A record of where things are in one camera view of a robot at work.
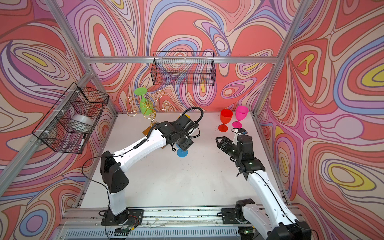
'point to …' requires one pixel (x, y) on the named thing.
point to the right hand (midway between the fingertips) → (220, 144)
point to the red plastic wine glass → (226, 116)
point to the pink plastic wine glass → (241, 113)
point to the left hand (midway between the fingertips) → (187, 139)
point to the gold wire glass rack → (134, 104)
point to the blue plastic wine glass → (181, 153)
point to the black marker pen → (82, 142)
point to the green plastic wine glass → (146, 106)
